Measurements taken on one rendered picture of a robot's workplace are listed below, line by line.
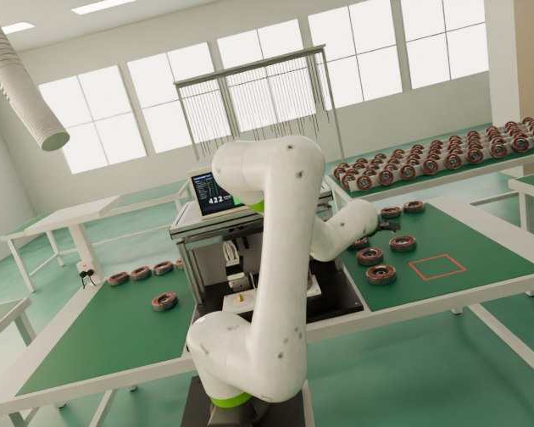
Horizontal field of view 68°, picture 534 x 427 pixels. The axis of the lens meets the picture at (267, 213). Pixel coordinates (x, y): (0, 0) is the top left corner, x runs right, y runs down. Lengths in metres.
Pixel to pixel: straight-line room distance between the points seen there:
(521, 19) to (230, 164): 4.42
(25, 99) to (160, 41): 5.70
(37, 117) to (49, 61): 6.20
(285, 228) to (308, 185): 0.09
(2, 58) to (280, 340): 2.23
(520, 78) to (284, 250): 4.46
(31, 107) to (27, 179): 6.62
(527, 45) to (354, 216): 4.10
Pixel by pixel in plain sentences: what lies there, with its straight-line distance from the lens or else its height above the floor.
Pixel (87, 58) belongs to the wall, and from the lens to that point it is 8.40.
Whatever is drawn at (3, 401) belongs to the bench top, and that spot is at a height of 0.75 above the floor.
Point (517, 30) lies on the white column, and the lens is 5.03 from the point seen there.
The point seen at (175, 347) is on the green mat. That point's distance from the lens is 1.56.
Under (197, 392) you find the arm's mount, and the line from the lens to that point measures 1.16.
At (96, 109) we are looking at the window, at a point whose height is 2.04.
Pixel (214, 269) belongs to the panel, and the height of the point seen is 0.84.
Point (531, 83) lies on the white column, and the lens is 5.11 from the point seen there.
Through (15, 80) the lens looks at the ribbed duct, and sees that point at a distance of 2.59.
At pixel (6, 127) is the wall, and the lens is 9.10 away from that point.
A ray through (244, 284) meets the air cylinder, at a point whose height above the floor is 0.79.
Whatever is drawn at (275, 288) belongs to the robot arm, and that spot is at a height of 1.18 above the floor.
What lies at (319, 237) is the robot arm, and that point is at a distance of 1.13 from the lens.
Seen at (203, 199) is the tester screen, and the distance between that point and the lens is 1.63.
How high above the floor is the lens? 1.53
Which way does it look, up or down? 16 degrees down
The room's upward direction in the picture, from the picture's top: 14 degrees counter-clockwise
